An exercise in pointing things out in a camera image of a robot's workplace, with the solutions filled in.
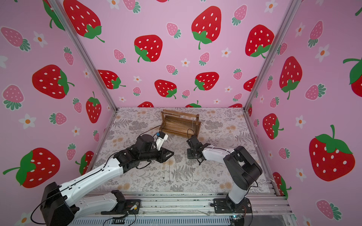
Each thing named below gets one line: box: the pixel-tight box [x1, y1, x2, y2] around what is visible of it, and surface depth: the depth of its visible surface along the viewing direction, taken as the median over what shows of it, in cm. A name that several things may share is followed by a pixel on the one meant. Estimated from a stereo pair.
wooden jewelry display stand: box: [159, 109, 202, 137], surface depth 110 cm
